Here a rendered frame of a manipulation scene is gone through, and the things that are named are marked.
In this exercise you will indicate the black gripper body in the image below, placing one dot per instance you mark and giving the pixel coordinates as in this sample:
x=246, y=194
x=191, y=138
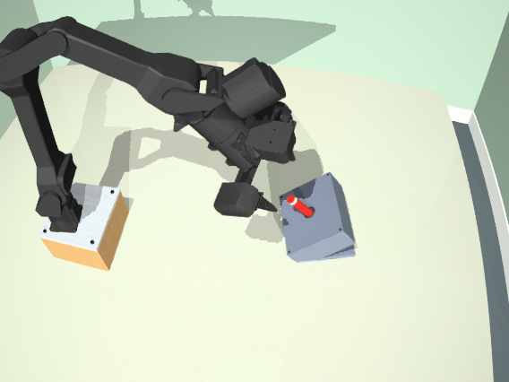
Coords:
x=239, y=198

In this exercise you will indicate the red peg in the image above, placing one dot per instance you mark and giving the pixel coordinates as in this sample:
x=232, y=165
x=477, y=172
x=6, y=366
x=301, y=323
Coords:
x=301, y=207

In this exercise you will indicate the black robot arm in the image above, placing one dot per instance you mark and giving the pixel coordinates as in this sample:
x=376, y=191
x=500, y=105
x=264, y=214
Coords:
x=169, y=82

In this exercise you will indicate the grey sloped panel with hole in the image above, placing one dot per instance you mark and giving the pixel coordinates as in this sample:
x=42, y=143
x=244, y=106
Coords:
x=326, y=234

